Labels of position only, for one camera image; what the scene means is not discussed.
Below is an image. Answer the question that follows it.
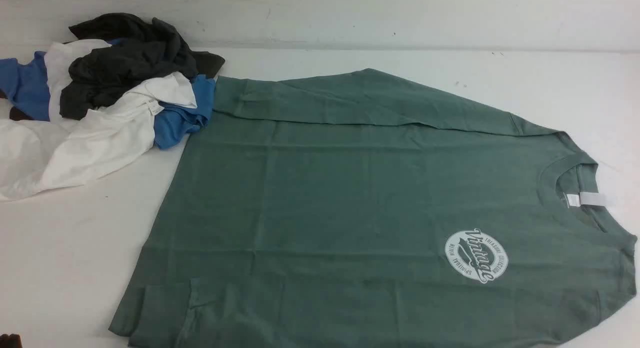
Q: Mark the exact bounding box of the green long-sleeve shirt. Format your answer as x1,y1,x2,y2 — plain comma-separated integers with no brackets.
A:
109,69,637,348

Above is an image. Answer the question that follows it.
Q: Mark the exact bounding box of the brown object at edge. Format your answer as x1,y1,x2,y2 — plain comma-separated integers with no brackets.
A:
0,334,23,348

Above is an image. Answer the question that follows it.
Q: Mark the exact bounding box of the white garment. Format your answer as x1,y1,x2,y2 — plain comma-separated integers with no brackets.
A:
0,39,198,202

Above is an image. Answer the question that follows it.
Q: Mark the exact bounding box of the dark grey garment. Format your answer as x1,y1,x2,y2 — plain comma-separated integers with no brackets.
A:
59,13,226,120

